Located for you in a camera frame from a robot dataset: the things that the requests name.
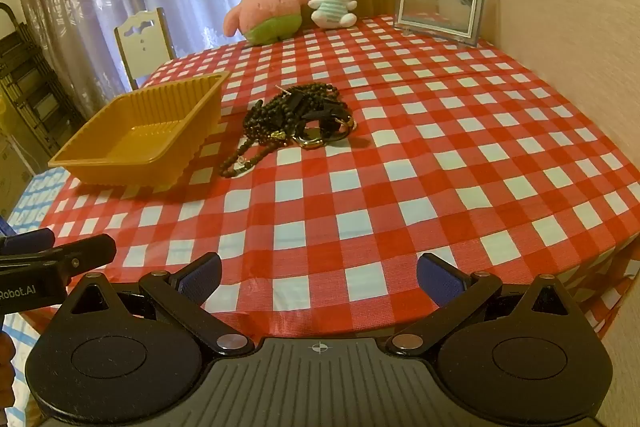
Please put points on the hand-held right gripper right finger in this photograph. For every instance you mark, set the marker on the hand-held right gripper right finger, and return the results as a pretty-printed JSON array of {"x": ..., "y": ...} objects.
[{"x": 439, "y": 279}]

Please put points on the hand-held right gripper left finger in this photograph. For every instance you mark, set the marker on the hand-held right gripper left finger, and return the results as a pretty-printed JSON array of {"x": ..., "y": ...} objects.
[{"x": 200, "y": 279}]

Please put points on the yellow plastic tray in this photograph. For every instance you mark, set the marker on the yellow plastic tray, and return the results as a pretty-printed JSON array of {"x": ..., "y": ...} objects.
[{"x": 135, "y": 142}]

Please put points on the pink starfish plush toy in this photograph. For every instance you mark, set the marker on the pink starfish plush toy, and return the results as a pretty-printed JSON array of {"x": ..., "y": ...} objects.
[{"x": 260, "y": 2}]

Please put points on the cardboard box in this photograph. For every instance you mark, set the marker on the cardboard box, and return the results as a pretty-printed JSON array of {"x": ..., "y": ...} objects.
[{"x": 12, "y": 172}]

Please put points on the white wooden chair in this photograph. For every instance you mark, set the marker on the white wooden chair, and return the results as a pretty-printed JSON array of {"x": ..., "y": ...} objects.
[{"x": 142, "y": 42}]

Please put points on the black ribbon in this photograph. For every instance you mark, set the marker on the black ribbon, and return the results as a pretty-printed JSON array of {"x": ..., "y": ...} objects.
[{"x": 310, "y": 104}]

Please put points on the red checked tablecloth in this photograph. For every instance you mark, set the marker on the red checked tablecloth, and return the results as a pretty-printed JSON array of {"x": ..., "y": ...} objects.
[{"x": 425, "y": 147}]

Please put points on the folded black step ladder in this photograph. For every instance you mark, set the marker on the folded black step ladder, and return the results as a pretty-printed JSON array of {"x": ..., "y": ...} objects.
[{"x": 30, "y": 77}]

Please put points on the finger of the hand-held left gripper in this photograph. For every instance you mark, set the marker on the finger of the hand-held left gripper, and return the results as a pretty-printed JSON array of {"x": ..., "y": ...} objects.
[
  {"x": 30, "y": 239},
  {"x": 80, "y": 253}
]

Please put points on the gold metal bangle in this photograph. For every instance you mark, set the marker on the gold metal bangle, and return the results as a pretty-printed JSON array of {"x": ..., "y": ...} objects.
[
  {"x": 311, "y": 142},
  {"x": 345, "y": 127}
]

